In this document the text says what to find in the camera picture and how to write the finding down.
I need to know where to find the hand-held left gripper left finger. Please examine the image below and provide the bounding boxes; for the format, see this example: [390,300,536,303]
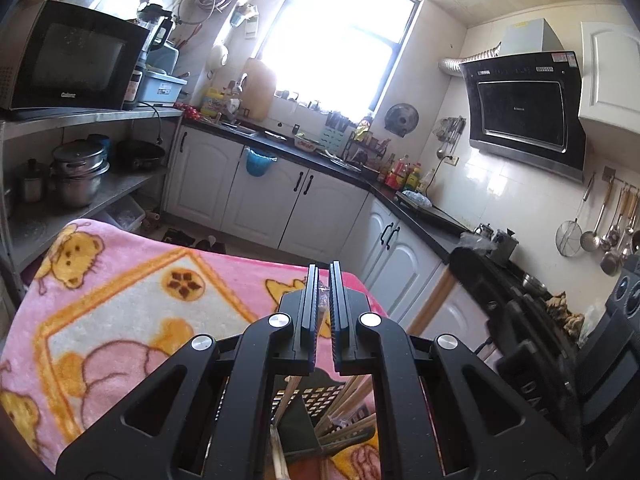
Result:
[56,263,321,480]

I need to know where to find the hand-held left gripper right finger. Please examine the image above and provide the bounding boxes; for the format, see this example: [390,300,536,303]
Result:
[329,260,587,480]

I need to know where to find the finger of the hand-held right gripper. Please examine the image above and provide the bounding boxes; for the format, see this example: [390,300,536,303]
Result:
[492,337,581,428]
[446,247,581,361]

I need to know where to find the wooden chopsticks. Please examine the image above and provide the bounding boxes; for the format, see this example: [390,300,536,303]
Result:
[269,390,292,480]
[317,282,333,333]
[320,275,457,436]

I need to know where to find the black chopstick holder basket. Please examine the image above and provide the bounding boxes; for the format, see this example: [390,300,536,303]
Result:
[270,375,381,480]

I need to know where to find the steel kettle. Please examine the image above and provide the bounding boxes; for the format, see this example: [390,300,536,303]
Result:
[472,222,519,266]

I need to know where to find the black gas stove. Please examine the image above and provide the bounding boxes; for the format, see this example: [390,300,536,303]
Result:
[500,260,603,343]

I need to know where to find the black induction cooker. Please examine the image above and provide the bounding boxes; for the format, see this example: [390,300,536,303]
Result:
[397,191,471,234]

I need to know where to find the white kitchen cabinets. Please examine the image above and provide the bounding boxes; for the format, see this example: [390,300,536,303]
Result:
[162,122,501,356]

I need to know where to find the hanging steel ladles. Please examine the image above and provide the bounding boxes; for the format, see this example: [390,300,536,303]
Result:
[580,180,640,277]

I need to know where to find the black kitchen countertop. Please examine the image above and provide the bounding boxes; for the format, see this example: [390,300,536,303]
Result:
[180,112,506,266]

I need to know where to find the blue hanging basket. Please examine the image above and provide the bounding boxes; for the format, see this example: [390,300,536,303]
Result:
[244,146,278,179]

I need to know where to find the black spice rack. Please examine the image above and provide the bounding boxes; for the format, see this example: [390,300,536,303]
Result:
[345,130,394,171]

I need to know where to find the green knife block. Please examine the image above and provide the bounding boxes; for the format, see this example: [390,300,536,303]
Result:
[320,110,351,149]

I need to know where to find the black range hood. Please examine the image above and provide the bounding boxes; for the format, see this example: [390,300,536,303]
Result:
[440,17,587,184]

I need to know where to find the pink bear printed blanket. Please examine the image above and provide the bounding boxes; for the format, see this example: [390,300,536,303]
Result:
[0,217,386,480]

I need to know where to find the steel sink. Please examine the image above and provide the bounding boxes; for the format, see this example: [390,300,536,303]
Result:
[220,122,261,139]

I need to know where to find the clear plastic storage box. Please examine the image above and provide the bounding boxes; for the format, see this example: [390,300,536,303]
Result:
[97,195,149,234]

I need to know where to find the wooden cutting board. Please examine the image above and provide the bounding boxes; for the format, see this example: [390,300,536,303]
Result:
[242,57,277,122]

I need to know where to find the yellow detergent bottle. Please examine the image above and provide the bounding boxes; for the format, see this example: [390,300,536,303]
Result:
[201,87,229,117]

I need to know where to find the black wok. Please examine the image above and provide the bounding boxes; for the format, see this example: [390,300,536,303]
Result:
[116,140,166,171]

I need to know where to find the metal shelf rack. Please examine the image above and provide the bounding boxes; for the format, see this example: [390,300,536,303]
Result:
[0,107,186,281]

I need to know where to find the stacked steel pots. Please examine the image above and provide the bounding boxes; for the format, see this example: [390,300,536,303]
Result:
[52,140,111,209]

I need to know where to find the grey plastic bin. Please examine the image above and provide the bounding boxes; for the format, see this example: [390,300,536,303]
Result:
[135,70,189,106]

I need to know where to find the kitchen window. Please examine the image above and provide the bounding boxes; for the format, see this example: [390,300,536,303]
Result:
[255,0,422,118]

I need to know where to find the dark labelled bottle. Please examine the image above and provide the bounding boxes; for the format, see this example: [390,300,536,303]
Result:
[122,62,146,111]

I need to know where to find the small steel pot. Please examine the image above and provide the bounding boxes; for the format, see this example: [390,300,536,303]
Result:
[20,159,51,204]

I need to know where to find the black blender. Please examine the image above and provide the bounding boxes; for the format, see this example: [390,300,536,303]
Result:
[137,4,174,68]

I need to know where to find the black microwave oven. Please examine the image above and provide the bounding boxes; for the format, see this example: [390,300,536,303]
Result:
[0,0,151,121]

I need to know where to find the hanging wire strainer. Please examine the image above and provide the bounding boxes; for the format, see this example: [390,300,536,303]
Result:
[556,175,596,257]

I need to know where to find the wall utensil rack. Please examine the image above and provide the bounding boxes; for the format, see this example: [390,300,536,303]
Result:
[432,116,467,159]

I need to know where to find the white wall cupboard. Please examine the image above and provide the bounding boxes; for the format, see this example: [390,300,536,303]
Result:
[579,21,640,136]

